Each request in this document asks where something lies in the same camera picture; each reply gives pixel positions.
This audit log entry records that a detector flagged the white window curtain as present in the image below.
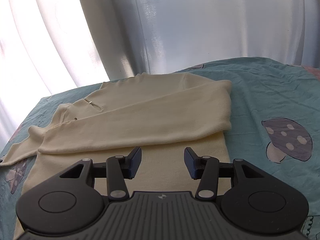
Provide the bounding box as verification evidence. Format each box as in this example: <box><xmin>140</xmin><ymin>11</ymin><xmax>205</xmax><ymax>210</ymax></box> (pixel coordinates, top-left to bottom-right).
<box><xmin>0</xmin><ymin>0</ymin><xmax>320</xmax><ymax>120</ymax></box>

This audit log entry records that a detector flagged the teal mushroom print bedsheet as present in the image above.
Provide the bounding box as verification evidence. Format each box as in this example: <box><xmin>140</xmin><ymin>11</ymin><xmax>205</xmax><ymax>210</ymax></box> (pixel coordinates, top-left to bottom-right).
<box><xmin>1</xmin><ymin>57</ymin><xmax>319</xmax><ymax>239</ymax></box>

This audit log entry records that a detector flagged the cream knit sweater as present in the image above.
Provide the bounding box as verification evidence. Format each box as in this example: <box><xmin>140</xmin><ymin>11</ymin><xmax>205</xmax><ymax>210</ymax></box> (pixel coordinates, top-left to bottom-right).
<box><xmin>0</xmin><ymin>72</ymin><xmax>232</xmax><ymax>240</ymax></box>

